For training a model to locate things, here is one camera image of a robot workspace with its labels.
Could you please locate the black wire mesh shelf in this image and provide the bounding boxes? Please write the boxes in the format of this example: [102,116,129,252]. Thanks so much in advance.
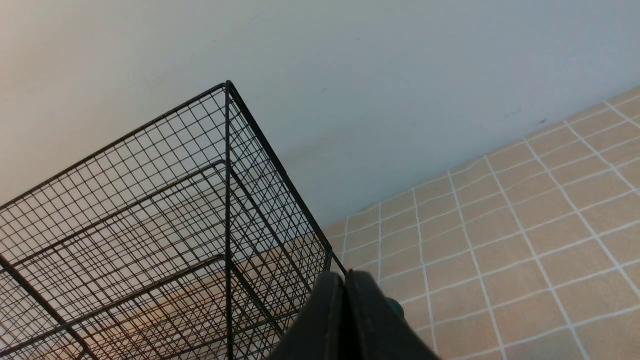
[0,80,345,360]

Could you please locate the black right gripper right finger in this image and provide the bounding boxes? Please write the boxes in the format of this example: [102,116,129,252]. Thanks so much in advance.
[343,270,439,360]

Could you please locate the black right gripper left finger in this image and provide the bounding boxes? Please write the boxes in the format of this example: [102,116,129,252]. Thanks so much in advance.
[268,272,345,360]

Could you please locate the checkered beige tablecloth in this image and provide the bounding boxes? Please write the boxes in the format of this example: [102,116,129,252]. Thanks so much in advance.
[323,87,640,360]

